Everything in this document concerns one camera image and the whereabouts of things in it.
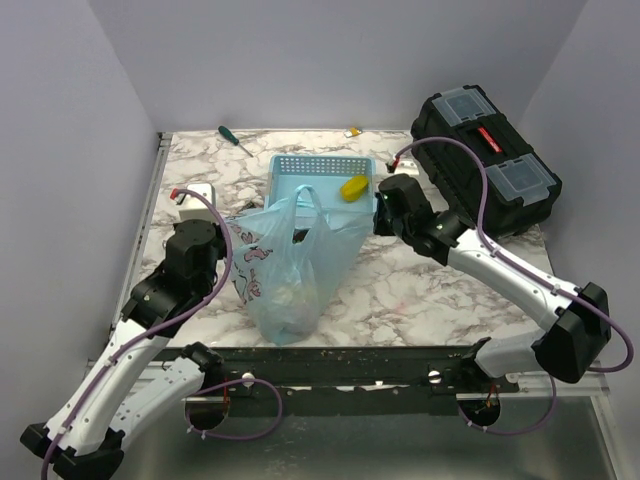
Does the light blue plastic bag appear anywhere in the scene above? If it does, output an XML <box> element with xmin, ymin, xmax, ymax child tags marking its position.
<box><xmin>227</xmin><ymin>185</ymin><xmax>374</xmax><ymax>346</ymax></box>

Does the light blue plastic basket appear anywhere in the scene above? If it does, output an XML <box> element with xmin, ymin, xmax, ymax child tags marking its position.
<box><xmin>264</xmin><ymin>154</ymin><xmax>377</xmax><ymax>229</ymax></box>

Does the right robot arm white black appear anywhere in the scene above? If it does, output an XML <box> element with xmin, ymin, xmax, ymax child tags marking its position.
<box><xmin>374</xmin><ymin>174</ymin><xmax>611</xmax><ymax>392</ymax></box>

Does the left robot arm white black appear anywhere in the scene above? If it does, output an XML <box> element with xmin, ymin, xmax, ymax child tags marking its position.
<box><xmin>20</xmin><ymin>220</ymin><xmax>232</xmax><ymax>479</ymax></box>

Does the yellow fake starfruit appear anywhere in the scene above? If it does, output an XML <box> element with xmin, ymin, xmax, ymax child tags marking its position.
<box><xmin>339</xmin><ymin>175</ymin><xmax>369</xmax><ymax>203</ymax></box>

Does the black plastic toolbox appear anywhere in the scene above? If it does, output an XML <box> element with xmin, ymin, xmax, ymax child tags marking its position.
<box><xmin>411</xmin><ymin>85</ymin><xmax>562</xmax><ymax>239</ymax></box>

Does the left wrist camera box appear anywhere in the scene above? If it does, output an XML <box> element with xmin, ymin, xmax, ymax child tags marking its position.
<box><xmin>170</xmin><ymin>183</ymin><xmax>216</xmax><ymax>222</ymax></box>

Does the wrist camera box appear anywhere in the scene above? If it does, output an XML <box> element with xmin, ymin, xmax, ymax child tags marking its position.
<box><xmin>170</xmin><ymin>183</ymin><xmax>216</xmax><ymax>222</ymax></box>
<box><xmin>385</xmin><ymin>159</ymin><xmax>420</xmax><ymax>177</ymax></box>

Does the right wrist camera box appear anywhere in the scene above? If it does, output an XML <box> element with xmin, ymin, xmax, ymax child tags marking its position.
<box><xmin>385</xmin><ymin>159</ymin><xmax>420</xmax><ymax>177</ymax></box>

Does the aluminium frame rail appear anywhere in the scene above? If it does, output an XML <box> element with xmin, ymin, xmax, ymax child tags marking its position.
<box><xmin>104</xmin><ymin>131</ymin><xmax>173</xmax><ymax>347</ymax></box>

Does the green handled screwdriver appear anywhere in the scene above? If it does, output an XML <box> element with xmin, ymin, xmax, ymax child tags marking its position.
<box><xmin>217</xmin><ymin>125</ymin><xmax>254</xmax><ymax>158</ymax></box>

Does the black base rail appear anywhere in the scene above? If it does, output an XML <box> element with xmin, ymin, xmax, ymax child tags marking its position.
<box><xmin>102</xmin><ymin>339</ymin><xmax>521</xmax><ymax>419</ymax></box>

